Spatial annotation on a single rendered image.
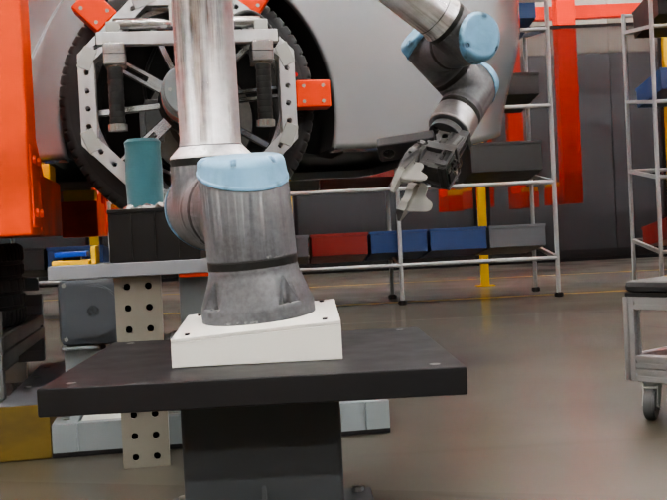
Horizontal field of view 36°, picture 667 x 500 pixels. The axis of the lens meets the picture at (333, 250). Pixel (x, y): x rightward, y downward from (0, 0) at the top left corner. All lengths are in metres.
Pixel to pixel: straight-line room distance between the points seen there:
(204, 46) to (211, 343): 0.55
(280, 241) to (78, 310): 1.14
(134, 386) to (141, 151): 1.13
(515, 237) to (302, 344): 5.19
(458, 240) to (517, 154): 0.67
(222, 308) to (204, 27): 0.51
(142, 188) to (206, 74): 0.71
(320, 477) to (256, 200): 0.45
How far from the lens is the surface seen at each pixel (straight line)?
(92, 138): 2.66
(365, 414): 2.55
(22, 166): 2.60
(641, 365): 2.65
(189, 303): 2.80
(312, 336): 1.60
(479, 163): 6.71
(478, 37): 1.94
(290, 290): 1.69
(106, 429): 2.52
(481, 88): 2.10
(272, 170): 1.68
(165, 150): 3.21
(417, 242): 6.63
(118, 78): 2.45
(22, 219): 2.60
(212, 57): 1.87
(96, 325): 2.74
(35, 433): 2.53
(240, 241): 1.67
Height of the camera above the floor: 0.50
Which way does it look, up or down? 1 degrees down
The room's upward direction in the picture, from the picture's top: 3 degrees counter-clockwise
